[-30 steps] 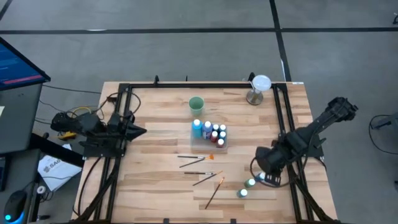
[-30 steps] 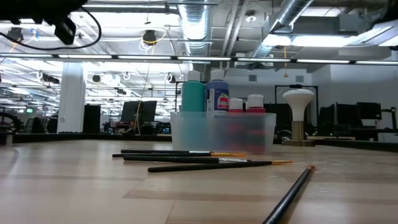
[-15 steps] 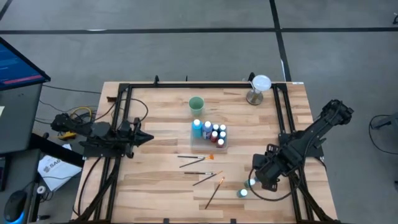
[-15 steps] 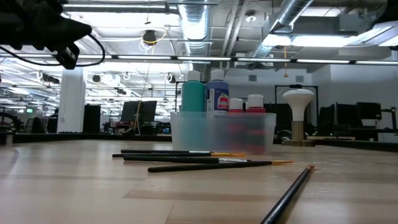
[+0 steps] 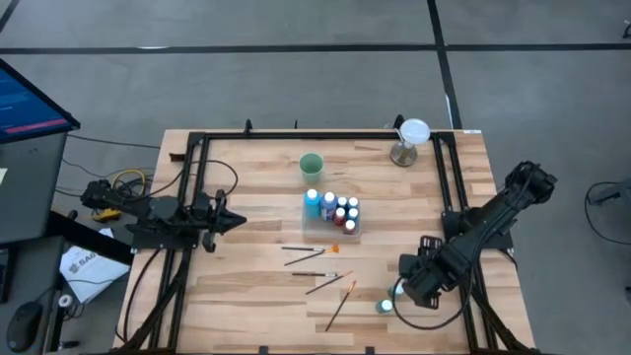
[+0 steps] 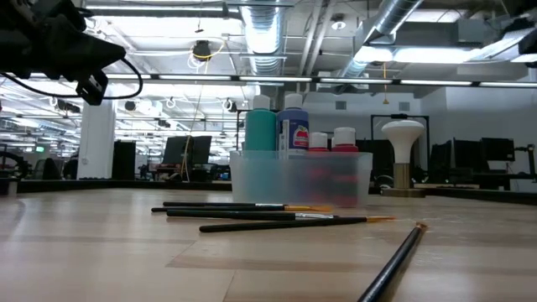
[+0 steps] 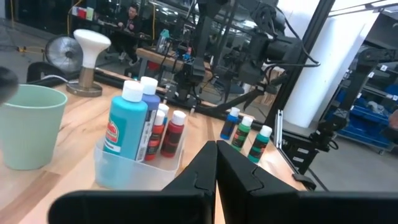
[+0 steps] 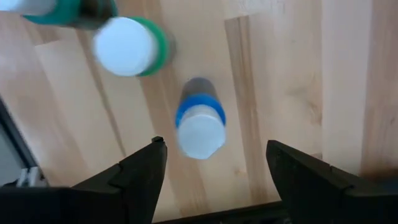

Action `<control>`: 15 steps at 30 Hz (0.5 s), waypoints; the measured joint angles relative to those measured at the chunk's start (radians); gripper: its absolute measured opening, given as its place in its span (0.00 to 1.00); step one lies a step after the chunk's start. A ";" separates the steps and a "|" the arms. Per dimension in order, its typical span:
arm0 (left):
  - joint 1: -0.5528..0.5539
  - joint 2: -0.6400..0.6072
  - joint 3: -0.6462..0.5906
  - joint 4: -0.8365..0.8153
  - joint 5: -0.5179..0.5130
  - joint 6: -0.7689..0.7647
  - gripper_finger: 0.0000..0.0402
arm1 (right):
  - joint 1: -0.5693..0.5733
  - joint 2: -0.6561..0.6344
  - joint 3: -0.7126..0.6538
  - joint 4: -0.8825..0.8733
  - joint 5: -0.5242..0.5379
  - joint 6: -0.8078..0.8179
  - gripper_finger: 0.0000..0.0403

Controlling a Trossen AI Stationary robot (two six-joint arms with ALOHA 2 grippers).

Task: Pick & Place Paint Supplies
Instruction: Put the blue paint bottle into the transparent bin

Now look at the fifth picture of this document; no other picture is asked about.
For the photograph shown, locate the clear plastic bin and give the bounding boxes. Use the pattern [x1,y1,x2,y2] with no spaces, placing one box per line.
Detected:
[301,194,362,244]

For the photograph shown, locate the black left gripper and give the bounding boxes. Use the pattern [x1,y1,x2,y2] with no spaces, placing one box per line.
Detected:
[192,189,247,253]

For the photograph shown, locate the grey chair leg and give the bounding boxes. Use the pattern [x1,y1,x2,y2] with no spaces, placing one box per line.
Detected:
[589,177,631,207]

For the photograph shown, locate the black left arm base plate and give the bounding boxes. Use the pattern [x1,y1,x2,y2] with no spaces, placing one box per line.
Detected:
[125,210,202,251]

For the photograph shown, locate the large cyan paint bottle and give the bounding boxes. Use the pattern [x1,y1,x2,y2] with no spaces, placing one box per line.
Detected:
[304,188,321,221]

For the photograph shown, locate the black desk bar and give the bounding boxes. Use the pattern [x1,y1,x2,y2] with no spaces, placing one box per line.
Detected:
[46,210,135,266]

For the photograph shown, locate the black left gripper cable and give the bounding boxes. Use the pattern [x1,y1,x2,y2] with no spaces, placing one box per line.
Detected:
[170,158,240,199]

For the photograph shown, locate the black aluminium rig frame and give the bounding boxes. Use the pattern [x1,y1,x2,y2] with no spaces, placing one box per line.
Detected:
[115,128,536,355]

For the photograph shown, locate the yellow cable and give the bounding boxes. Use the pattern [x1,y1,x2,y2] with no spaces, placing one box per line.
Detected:
[108,169,148,194]

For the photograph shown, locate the black monitor blue screen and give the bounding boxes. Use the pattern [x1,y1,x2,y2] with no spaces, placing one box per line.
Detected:
[0,57,82,145]

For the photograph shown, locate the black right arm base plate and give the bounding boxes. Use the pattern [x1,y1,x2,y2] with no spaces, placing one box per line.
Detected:
[441,209,515,251]

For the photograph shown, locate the pale green cup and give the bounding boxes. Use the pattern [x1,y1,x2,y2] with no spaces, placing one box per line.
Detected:
[299,152,325,186]

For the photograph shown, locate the black paintbrush orange tip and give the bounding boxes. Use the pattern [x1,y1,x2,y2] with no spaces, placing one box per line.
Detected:
[304,269,355,297]

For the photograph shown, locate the large blue paint bottle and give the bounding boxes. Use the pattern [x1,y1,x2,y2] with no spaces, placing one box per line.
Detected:
[319,191,338,222]

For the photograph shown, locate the white printed paper sheet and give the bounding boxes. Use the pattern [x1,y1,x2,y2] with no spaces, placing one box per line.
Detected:
[58,227,132,305]

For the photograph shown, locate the thin black floor cable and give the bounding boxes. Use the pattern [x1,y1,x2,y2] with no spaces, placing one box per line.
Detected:
[66,133,163,150]

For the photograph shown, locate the black computer mouse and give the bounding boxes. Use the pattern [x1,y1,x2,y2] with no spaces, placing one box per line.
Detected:
[5,301,43,354]

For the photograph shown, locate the clear glass with white lid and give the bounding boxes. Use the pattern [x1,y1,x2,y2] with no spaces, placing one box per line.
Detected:
[388,117,432,168]

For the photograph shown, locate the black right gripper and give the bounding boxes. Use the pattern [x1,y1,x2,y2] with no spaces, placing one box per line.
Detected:
[399,236,462,310]

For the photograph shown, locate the yellow plug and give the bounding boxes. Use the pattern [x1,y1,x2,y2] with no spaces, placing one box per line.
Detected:
[91,205,124,222]

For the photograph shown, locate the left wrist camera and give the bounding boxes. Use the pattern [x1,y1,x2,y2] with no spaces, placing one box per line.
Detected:
[194,193,215,218]

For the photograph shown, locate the black fan brush orange bristles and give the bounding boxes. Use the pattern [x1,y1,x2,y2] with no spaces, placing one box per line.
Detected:
[283,244,341,267]

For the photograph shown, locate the black floor cable loop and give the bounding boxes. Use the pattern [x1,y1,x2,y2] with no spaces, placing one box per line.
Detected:
[584,180,631,247]

